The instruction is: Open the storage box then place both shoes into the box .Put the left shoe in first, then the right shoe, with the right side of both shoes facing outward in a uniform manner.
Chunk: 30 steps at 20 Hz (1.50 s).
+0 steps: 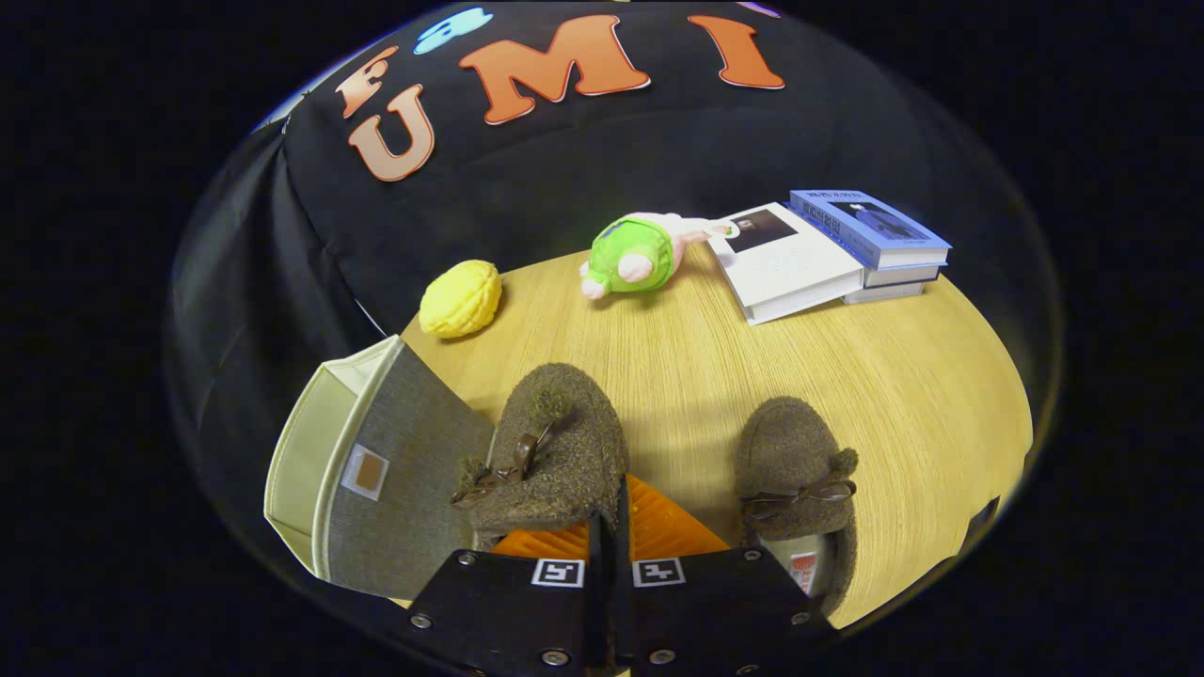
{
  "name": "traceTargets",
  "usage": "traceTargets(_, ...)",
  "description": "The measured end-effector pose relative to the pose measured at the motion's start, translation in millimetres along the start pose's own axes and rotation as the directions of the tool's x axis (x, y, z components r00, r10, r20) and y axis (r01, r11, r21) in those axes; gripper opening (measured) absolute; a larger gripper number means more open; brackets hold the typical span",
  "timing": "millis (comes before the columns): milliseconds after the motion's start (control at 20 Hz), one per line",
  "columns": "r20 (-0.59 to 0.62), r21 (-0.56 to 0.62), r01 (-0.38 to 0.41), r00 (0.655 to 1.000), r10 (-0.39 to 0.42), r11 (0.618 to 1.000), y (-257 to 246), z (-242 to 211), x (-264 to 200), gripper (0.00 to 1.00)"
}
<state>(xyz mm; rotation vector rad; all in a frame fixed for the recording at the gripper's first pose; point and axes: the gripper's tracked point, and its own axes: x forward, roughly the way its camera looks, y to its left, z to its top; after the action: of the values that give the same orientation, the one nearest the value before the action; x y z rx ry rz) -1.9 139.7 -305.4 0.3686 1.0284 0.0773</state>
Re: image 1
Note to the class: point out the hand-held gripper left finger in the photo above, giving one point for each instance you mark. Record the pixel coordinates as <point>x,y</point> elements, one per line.
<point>508,611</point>

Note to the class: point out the green and pink plush toy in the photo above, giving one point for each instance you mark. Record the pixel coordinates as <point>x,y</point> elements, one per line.
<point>635,254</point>

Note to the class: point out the blue book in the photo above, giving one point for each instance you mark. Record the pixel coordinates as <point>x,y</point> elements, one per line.
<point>865,226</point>

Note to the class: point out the black backdrop cloth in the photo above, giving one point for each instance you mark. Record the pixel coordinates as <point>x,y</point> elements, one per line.
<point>564,169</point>

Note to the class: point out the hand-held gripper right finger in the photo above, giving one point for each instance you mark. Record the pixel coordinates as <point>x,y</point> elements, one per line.
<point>715,611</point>

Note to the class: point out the thin pale book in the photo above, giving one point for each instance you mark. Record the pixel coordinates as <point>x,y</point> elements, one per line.
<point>884,292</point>
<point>903,276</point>

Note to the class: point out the brown fuzzy shoe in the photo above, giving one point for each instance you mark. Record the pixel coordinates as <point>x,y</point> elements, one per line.
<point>574,442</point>
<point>785,451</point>

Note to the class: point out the yellow bread-shaped toy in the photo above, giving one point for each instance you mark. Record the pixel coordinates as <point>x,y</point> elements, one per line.
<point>461,299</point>

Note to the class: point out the white book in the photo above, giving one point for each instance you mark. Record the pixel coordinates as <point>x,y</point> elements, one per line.
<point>785,268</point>

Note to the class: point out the grey fabric storage box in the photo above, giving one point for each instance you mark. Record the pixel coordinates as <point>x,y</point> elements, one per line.
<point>414,442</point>

